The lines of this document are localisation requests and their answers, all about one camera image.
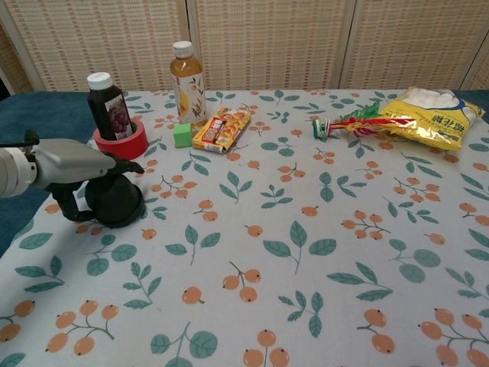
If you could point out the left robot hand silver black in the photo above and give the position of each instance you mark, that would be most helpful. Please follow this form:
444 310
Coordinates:
68 162

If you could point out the yellow snack box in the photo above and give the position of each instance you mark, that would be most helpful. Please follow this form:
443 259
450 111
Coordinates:
221 130

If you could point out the dark juice bottle white cap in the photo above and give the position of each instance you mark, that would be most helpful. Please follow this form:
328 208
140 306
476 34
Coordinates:
107 111

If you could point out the yellow bag of cotton balls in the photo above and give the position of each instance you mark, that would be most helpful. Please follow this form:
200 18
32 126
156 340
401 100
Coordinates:
424 122

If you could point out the black plastic cup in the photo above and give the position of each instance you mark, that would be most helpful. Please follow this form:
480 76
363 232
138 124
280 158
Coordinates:
114 202

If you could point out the woven bamboo screen panel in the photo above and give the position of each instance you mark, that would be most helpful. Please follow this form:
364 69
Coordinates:
114 38
267 42
412 42

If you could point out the green cube block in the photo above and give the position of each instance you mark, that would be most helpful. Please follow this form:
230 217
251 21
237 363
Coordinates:
182 135

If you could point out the red tape roll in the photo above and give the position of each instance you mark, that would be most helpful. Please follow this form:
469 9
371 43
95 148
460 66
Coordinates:
126 149

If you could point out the floral fruit print tablecloth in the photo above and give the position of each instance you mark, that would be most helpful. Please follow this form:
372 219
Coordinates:
267 248

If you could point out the yellow tea bottle white cap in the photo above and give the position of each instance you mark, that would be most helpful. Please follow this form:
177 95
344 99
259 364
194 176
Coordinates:
187 95

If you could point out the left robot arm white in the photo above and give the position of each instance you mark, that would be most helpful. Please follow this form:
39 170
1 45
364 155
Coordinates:
15 172

